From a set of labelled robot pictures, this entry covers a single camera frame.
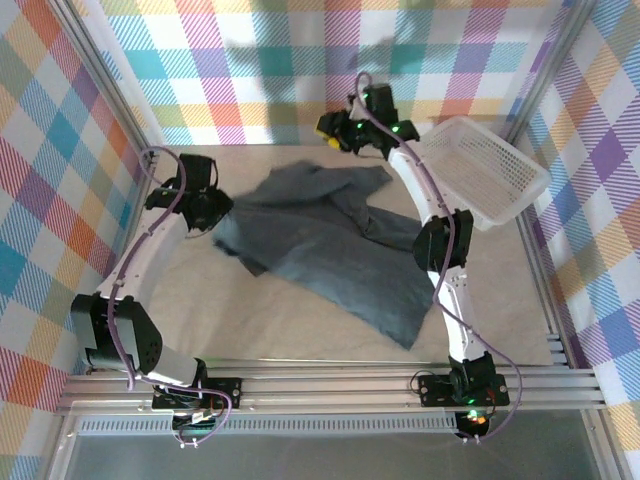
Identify blue-grey t-shirt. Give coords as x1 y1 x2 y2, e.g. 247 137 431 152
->
212 160 436 351

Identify white perforated plastic basket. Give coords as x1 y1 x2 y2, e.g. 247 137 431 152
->
417 116 551 232

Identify beige table mat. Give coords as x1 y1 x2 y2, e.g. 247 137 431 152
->
147 143 556 366

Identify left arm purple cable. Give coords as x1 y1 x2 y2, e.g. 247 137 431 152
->
122 146 235 448

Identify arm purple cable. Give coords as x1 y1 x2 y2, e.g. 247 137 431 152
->
352 72 524 444
122 146 235 448

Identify left aluminium side rail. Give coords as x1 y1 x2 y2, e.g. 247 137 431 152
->
87 152 161 375

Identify left aluminium corner post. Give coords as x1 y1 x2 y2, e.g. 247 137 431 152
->
52 0 164 164

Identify aluminium corner post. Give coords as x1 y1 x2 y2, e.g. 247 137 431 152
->
52 0 164 164
502 0 601 146

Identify right aluminium corner post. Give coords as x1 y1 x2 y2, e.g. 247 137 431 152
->
502 0 601 146

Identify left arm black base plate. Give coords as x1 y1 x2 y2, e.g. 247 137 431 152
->
151 377 243 411

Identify aluminium front frame rails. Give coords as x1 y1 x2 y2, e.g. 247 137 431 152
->
54 355 609 416

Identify grey slotted cable duct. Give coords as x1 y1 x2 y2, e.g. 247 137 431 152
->
74 417 460 437

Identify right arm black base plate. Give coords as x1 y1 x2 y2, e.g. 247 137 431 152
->
417 372 511 407

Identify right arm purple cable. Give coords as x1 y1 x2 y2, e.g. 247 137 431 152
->
352 72 524 444

